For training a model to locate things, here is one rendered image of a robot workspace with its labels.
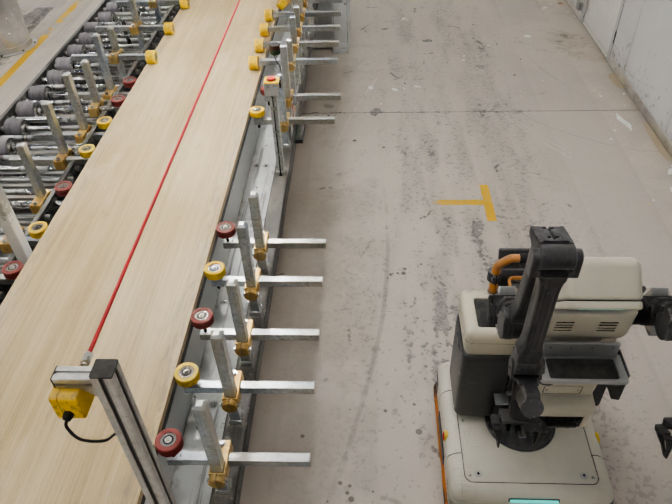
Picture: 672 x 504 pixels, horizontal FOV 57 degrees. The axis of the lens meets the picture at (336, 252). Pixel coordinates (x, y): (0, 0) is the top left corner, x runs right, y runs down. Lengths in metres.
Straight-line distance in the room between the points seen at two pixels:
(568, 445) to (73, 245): 2.15
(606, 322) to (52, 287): 1.94
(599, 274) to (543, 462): 1.09
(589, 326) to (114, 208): 1.98
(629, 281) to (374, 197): 2.68
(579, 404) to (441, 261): 1.78
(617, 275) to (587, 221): 2.49
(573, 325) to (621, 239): 2.32
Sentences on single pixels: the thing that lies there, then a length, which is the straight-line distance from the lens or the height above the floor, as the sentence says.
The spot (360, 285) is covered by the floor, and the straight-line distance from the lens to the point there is 3.62.
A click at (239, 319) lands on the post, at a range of 2.19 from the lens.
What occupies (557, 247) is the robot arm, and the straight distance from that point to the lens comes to 1.44.
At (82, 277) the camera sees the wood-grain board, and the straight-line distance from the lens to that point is 2.60.
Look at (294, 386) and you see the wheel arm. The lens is 2.11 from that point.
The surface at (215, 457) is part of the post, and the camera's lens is 1.93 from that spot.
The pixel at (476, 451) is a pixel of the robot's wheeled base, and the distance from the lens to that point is 2.66.
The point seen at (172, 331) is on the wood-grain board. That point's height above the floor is 0.90.
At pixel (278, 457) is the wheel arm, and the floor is 0.82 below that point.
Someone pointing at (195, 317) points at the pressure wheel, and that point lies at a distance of 2.29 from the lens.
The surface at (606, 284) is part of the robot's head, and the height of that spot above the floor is 1.35.
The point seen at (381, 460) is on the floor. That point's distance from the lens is 2.93.
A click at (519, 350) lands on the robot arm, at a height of 1.29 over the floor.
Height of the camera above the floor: 2.53
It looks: 41 degrees down
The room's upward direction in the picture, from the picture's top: 2 degrees counter-clockwise
